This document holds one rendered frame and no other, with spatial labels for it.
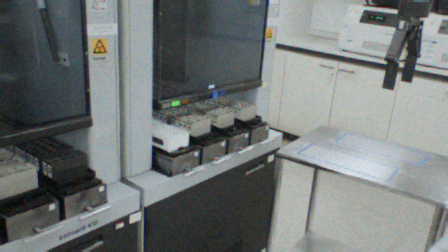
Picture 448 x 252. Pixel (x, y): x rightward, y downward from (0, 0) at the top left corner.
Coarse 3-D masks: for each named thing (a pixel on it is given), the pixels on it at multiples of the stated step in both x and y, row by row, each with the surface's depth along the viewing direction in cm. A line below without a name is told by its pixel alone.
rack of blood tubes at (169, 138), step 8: (152, 120) 172; (152, 128) 164; (160, 128) 164; (168, 128) 165; (176, 128) 165; (152, 136) 171; (160, 136) 157; (168, 136) 157; (176, 136) 158; (184, 136) 161; (160, 144) 164; (168, 144) 156; (176, 144) 158; (184, 144) 162
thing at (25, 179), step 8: (24, 168) 121; (32, 168) 121; (0, 176) 116; (8, 176) 116; (16, 176) 118; (24, 176) 120; (32, 176) 121; (0, 184) 115; (8, 184) 117; (16, 184) 118; (24, 184) 120; (32, 184) 122; (0, 192) 115; (8, 192) 117; (16, 192) 119
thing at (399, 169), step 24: (312, 144) 176; (336, 144) 178; (360, 144) 181; (384, 144) 183; (336, 168) 155; (360, 168) 157; (384, 168) 159; (408, 168) 161; (432, 168) 164; (312, 192) 211; (408, 192) 143; (432, 192) 144; (312, 216) 215; (312, 240) 209; (336, 240) 211; (432, 240) 143
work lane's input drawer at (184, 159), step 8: (152, 152) 159; (160, 152) 158; (168, 152) 156; (176, 152) 156; (184, 152) 158; (192, 152) 161; (152, 160) 160; (160, 160) 158; (168, 160) 155; (176, 160) 155; (184, 160) 159; (192, 160) 162; (168, 168) 156; (176, 168) 156; (184, 168) 160; (192, 168) 164; (200, 168) 161; (184, 176) 155
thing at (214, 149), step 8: (216, 136) 175; (192, 144) 168; (200, 144) 167; (208, 144) 168; (216, 144) 171; (224, 144) 175; (200, 152) 167; (208, 152) 168; (216, 152) 173; (224, 152) 177; (208, 160) 170; (216, 160) 171; (224, 160) 171
